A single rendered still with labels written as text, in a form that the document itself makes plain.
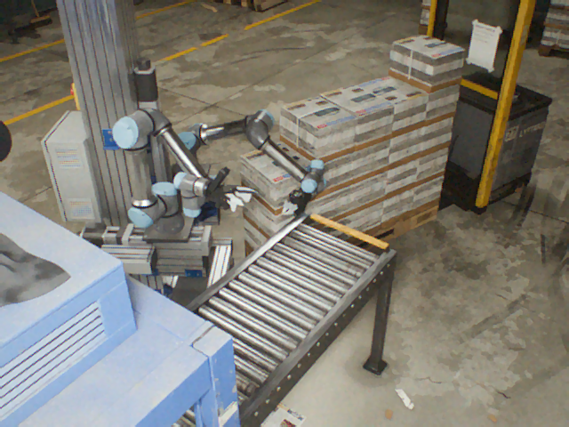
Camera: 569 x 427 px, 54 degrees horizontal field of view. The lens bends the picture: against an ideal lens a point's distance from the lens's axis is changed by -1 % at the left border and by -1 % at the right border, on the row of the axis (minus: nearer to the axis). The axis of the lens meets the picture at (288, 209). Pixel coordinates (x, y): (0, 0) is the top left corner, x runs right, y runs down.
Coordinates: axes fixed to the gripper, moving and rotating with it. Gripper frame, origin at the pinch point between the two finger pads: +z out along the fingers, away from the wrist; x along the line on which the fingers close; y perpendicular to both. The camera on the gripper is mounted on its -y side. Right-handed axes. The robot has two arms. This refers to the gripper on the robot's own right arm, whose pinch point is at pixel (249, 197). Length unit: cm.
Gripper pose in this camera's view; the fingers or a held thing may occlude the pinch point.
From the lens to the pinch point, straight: 223.8
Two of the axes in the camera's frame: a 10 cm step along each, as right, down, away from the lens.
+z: 8.8, 2.7, -3.9
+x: -4.7, 3.9, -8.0
